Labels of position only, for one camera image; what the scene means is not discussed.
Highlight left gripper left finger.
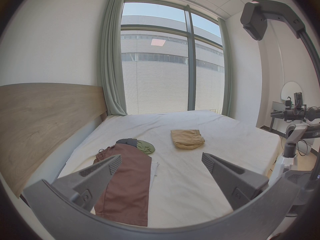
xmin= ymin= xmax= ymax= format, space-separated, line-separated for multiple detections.
xmin=53 ymin=154 xmax=122 ymax=211

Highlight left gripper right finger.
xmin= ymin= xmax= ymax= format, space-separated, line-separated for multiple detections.
xmin=201 ymin=152 xmax=270 ymax=211

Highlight tan shorts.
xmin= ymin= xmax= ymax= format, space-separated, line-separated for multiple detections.
xmin=170 ymin=129 xmax=205 ymax=149

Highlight pale small table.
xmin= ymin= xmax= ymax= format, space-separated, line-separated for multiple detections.
xmin=269 ymin=100 xmax=288 ymax=136

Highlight black garment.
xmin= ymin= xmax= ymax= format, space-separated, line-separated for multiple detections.
xmin=116 ymin=138 xmax=138 ymax=147

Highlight white garment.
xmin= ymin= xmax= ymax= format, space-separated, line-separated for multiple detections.
xmin=149 ymin=161 xmax=160 ymax=184

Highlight brown shorts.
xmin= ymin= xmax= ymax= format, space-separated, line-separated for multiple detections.
xmin=93 ymin=144 xmax=152 ymax=227

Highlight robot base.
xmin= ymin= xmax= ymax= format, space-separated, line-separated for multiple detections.
xmin=271 ymin=154 xmax=299 ymax=184

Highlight bed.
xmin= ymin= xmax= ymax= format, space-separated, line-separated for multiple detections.
xmin=0 ymin=83 xmax=282 ymax=227

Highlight grey-green curtain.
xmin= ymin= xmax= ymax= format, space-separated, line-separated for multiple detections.
xmin=217 ymin=16 xmax=233 ymax=117
xmin=100 ymin=0 xmax=128 ymax=116

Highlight green garment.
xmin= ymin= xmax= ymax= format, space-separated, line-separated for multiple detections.
xmin=136 ymin=139 xmax=156 ymax=156

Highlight window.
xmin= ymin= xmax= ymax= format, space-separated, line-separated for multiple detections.
xmin=120 ymin=0 xmax=225 ymax=116

